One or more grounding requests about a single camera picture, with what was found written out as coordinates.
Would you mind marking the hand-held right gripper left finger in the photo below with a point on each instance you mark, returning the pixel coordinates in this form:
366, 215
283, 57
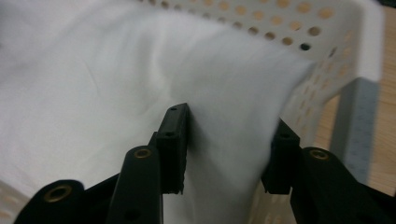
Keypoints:
172, 149

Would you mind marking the white cloth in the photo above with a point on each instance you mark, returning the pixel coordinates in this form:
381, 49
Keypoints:
109, 77

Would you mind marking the white perforated plastic basket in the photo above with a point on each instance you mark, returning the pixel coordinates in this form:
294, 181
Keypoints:
367, 37

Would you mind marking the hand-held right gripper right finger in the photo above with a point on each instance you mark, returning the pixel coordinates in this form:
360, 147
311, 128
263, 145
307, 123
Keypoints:
281, 161

